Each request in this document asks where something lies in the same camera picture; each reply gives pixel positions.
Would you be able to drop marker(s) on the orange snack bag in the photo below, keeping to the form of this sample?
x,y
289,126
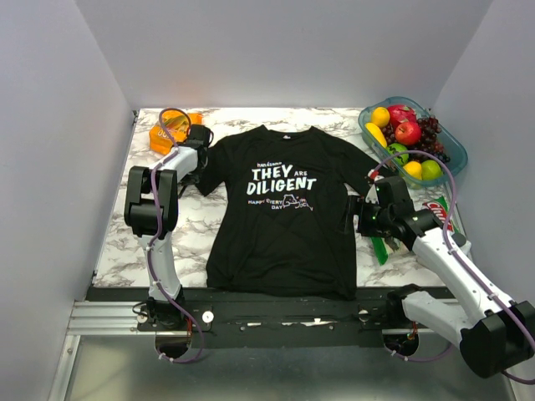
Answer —
x,y
177,125

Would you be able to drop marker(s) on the lime green fruit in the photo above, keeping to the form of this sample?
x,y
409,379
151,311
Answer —
x,y
430,170

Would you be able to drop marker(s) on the red apple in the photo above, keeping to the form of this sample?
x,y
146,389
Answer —
x,y
408,133

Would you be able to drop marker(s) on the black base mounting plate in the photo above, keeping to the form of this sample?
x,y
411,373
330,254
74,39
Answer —
x,y
217,320

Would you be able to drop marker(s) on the dark purple grape bunch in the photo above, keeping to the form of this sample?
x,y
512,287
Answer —
x,y
429,142

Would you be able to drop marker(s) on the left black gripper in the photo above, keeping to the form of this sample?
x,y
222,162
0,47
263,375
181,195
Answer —
x,y
191,179

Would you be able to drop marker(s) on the black printed t-shirt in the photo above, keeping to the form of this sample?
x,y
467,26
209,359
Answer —
x,y
286,193

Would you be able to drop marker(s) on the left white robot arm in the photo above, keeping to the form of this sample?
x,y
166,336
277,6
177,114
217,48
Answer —
x,y
152,207

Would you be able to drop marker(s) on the yellow lemon in basket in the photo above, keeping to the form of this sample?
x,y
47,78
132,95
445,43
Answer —
x,y
380,116

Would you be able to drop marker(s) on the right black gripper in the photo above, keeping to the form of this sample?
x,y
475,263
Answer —
x,y
354,206

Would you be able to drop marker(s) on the small yellow lemon front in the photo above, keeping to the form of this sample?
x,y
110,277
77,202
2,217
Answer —
x,y
413,169

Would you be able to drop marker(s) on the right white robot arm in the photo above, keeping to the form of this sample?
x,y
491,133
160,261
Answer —
x,y
492,331

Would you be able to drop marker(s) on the yellow banana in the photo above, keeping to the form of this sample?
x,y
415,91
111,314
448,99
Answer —
x,y
377,134

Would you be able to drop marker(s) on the red dragon fruit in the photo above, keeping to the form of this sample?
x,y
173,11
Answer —
x,y
400,113

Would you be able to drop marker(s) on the teal plastic fruit basket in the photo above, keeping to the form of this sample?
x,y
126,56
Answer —
x,y
452,146

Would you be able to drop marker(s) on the green chips bag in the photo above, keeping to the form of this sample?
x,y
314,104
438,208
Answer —
x,y
439,213

